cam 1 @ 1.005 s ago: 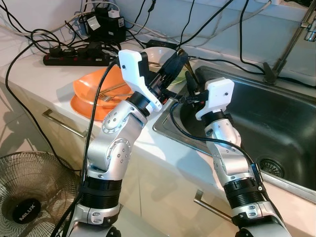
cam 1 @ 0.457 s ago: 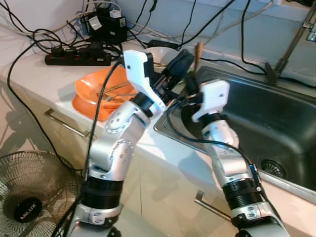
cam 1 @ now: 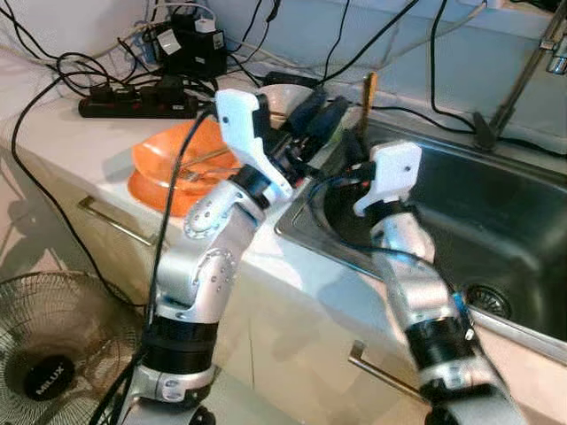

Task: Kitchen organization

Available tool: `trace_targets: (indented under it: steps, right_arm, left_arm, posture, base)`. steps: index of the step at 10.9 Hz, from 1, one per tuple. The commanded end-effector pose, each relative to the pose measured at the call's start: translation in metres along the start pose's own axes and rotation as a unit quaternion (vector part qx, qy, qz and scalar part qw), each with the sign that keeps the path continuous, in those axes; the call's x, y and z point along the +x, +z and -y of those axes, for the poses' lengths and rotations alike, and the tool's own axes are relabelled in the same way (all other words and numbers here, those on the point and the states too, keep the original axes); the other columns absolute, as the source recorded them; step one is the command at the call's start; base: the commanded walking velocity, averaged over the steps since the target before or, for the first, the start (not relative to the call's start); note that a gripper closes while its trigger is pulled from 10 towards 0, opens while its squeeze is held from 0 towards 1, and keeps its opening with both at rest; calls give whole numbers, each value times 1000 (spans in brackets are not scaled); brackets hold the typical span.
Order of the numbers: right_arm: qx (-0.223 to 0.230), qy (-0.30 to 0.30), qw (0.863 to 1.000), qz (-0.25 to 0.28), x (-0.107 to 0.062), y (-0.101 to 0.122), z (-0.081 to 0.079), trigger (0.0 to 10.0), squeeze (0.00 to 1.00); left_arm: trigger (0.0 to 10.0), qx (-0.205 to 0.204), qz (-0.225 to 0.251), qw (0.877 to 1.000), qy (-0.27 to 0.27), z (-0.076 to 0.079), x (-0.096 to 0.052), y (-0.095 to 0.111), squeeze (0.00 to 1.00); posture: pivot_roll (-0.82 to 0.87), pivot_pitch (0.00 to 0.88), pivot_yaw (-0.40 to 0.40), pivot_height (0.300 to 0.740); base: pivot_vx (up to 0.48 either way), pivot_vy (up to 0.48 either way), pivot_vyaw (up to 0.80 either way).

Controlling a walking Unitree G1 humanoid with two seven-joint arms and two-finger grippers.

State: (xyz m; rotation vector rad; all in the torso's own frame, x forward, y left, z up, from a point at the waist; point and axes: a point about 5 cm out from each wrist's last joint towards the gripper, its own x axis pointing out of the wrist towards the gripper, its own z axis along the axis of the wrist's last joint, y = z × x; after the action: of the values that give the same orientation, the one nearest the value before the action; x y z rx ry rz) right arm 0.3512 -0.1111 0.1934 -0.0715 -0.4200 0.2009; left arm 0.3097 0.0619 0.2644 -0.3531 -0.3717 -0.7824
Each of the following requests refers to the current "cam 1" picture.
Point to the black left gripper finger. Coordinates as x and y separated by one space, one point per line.
307 111
330 122

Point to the orange bowl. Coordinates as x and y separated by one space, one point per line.
164 155

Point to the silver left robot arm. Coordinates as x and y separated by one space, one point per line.
204 274

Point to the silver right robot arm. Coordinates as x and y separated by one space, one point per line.
425 301

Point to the white bowl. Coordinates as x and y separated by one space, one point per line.
275 97

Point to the small flat black adapter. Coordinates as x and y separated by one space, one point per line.
283 78

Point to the black power adapter box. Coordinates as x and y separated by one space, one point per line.
190 49

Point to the grey metal faucet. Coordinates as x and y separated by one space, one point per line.
487 137

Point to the orange plate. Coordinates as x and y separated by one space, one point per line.
155 202

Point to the stainless steel sink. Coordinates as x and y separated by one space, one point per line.
496 204

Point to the black power strip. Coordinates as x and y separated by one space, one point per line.
133 106

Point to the round sink drain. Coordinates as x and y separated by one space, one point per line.
489 301

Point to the white cabinet drawer front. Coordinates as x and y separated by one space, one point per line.
301 354

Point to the grey floor fan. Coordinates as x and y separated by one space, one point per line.
35 328

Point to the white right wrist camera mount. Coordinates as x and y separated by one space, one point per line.
394 173

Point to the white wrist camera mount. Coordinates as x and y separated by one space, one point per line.
394 173
239 119

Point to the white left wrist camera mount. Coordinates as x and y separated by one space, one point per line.
239 119

